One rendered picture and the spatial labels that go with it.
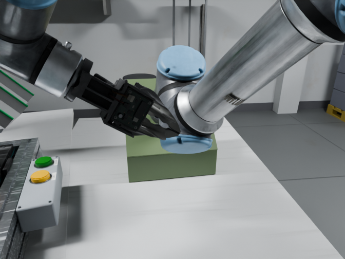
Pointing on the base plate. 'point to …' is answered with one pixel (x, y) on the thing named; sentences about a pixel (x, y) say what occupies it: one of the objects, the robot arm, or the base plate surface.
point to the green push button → (44, 161)
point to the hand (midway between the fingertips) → (172, 129)
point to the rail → (13, 180)
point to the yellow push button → (40, 176)
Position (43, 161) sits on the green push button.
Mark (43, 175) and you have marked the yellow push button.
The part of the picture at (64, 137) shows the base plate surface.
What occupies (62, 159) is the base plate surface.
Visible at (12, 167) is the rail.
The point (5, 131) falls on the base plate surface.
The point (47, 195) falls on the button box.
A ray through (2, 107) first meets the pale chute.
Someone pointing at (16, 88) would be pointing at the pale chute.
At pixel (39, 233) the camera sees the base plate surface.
